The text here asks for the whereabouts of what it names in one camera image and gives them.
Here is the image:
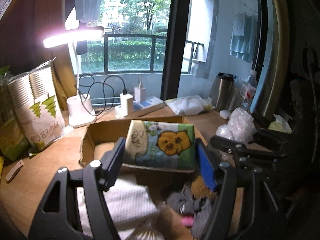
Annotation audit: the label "white bubble wrap bundle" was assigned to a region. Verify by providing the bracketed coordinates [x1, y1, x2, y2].
[216, 107, 257, 144]

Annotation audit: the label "brown fuzzy plush toy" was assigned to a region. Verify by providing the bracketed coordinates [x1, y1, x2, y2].
[191, 175, 216, 200]

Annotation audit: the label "grey dotted socks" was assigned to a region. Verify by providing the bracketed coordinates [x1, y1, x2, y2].
[165, 183, 214, 239]

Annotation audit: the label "cartoon bear tissue pack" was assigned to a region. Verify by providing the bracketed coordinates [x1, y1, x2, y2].
[123, 120, 195, 172]

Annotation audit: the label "yellow tissue pack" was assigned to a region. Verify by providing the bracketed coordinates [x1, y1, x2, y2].
[268, 114, 292, 134]

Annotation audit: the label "clear water bottle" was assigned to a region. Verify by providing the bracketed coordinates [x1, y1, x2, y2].
[240, 69, 257, 112]

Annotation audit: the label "white earbuds case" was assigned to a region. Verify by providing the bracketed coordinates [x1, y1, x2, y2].
[219, 109, 231, 120]

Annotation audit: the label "pink plush heart toy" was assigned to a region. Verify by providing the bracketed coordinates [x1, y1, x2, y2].
[181, 215, 194, 228]

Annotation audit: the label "stainless steel tumbler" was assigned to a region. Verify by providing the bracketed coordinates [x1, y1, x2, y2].
[212, 72, 234, 111]

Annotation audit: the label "brown cardboard box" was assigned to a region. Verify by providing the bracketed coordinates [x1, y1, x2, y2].
[79, 116, 205, 170]

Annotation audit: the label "folded white cloth pack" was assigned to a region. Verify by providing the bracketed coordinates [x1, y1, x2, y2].
[165, 95, 214, 116]

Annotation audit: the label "white small knife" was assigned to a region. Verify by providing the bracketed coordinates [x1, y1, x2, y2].
[6, 159, 24, 184]

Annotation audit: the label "white textured cloth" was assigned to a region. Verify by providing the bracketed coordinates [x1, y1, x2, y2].
[76, 174, 166, 240]

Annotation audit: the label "green yellow package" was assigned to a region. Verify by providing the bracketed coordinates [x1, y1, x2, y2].
[1, 65, 29, 161]

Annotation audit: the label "hanging blue towel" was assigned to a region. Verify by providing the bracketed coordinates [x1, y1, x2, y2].
[230, 12, 257, 63]

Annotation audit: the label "white power strip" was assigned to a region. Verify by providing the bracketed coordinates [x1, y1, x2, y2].
[114, 96, 165, 119]

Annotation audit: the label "white desk lamp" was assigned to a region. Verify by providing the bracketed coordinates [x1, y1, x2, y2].
[43, 27, 104, 128]

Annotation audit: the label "white plug adapter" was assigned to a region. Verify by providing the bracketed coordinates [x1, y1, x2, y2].
[135, 77, 146, 103]

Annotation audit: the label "paper cup package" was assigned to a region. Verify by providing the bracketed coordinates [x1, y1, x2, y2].
[8, 60, 66, 157]

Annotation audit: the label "black balcony railing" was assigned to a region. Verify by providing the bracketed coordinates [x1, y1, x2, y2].
[80, 32, 205, 75]

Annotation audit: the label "black hanging sock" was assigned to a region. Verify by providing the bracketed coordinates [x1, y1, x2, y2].
[76, 21, 89, 55]

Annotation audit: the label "hanging grey shirt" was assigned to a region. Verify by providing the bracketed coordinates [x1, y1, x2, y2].
[74, 0, 102, 23]

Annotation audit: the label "white charger with black cable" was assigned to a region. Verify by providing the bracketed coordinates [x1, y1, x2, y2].
[120, 89, 134, 116]

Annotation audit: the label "black cable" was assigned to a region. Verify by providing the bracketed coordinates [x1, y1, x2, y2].
[74, 73, 126, 117]

